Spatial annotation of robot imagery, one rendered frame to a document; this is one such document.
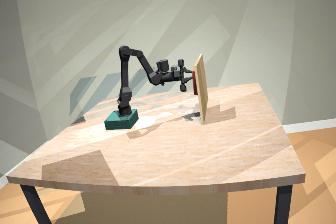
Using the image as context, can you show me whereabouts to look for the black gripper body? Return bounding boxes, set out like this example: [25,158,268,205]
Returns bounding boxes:
[169,59,187,92]

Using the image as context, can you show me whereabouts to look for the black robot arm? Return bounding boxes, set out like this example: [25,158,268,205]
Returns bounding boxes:
[117,45,180,116]

